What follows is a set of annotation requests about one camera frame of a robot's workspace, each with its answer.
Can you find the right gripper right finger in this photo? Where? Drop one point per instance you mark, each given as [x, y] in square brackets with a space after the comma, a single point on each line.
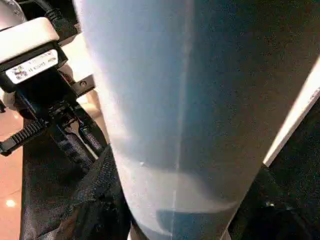
[280, 220]

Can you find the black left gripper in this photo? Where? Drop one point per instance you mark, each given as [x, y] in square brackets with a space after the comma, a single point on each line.
[50, 110]

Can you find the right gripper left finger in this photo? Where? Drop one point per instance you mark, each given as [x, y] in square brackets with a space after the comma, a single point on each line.
[87, 205]

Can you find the white plastic table leg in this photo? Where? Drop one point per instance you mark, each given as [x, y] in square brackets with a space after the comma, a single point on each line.
[150, 100]

